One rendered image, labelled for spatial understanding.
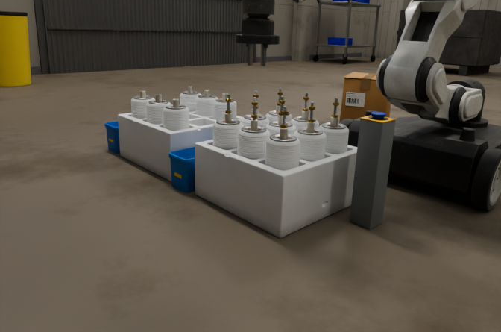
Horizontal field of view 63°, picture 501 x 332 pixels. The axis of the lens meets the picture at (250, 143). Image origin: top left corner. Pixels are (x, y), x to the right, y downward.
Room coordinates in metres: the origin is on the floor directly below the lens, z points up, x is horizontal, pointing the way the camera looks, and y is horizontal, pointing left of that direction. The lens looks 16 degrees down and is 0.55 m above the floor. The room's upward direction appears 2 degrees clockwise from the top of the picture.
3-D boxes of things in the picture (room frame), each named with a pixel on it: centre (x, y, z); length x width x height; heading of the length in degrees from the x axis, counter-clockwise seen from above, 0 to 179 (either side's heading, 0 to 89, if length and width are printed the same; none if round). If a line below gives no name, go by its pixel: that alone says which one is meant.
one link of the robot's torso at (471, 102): (1.63, -0.78, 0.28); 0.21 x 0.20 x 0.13; 136
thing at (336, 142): (1.27, -0.26, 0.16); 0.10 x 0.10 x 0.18
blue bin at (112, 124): (1.82, 0.50, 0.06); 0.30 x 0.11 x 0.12; 134
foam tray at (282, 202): (1.27, -0.09, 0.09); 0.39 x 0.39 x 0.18; 44
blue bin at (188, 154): (1.42, 0.14, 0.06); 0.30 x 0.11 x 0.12; 135
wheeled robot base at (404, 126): (1.61, -0.75, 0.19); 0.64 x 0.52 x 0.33; 136
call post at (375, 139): (1.12, -0.35, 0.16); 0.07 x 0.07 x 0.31; 44
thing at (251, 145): (1.19, -0.01, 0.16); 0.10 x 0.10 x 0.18
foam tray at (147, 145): (1.66, 0.28, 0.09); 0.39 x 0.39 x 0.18; 44
